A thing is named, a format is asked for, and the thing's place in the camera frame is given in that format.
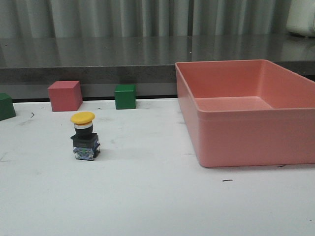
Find yellow mushroom push button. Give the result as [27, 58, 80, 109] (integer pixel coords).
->
[70, 112, 100, 161]

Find green cube near bin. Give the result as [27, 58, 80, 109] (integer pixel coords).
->
[114, 85, 136, 110]

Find pink plastic bin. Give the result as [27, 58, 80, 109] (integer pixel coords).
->
[175, 59, 315, 167]

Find pink cube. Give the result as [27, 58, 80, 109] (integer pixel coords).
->
[48, 81, 83, 112]

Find green block at left edge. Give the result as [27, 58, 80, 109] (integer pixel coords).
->
[0, 93, 16, 120]

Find grey curtain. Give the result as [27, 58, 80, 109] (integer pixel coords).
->
[0, 0, 290, 39]

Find white appliance on ledge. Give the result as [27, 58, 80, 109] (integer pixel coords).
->
[286, 0, 315, 37]

